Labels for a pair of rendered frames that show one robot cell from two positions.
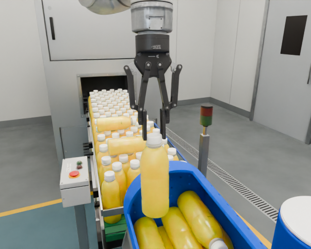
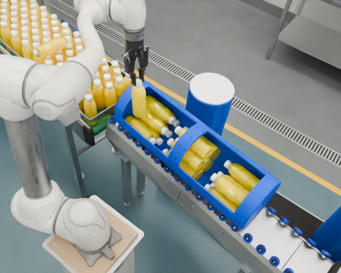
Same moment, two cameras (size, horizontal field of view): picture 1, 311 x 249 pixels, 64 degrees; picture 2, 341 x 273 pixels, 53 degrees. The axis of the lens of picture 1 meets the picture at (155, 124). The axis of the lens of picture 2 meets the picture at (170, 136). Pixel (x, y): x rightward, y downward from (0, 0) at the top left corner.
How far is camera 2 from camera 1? 1.16 m
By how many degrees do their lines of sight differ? 42
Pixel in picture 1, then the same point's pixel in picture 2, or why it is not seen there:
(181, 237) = (153, 120)
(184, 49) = not seen: outside the picture
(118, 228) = (99, 125)
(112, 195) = (93, 109)
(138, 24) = (132, 39)
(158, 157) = (143, 91)
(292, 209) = (195, 85)
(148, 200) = (139, 111)
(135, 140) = not seen: hidden behind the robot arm
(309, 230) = (204, 95)
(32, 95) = not seen: outside the picture
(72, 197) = (71, 118)
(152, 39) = (138, 44)
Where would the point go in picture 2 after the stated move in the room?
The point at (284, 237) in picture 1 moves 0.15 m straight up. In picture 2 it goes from (193, 101) to (197, 83)
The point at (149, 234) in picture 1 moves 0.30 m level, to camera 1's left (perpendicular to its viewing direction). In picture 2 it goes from (136, 124) to (82, 144)
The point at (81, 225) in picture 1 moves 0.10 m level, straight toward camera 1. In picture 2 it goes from (69, 131) to (80, 141)
